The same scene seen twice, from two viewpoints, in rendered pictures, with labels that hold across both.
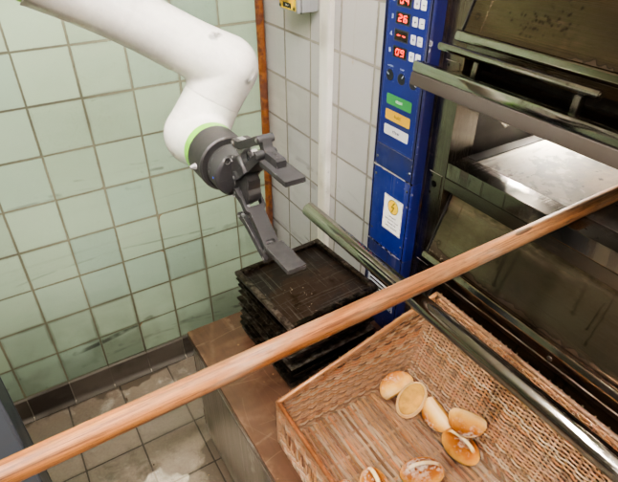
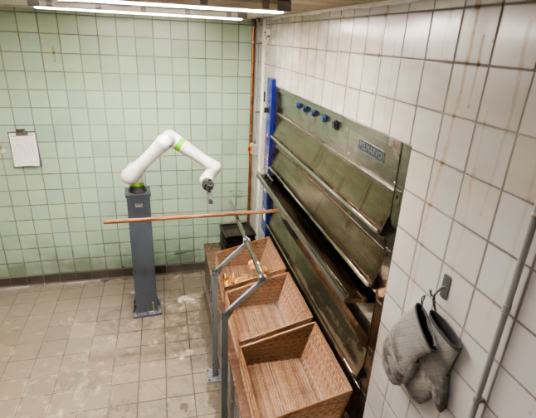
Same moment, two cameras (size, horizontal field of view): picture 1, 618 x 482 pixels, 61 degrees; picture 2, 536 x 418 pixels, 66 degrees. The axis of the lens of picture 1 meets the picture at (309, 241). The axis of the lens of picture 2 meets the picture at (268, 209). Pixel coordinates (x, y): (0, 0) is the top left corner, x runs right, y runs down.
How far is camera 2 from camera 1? 2.53 m
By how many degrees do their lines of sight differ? 19
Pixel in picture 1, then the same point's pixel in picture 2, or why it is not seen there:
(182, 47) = (205, 162)
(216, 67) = (211, 167)
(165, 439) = (191, 289)
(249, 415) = (211, 262)
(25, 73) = (178, 161)
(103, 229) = (189, 211)
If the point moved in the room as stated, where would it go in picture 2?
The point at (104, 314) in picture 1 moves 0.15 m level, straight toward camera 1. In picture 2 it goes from (183, 242) to (182, 249)
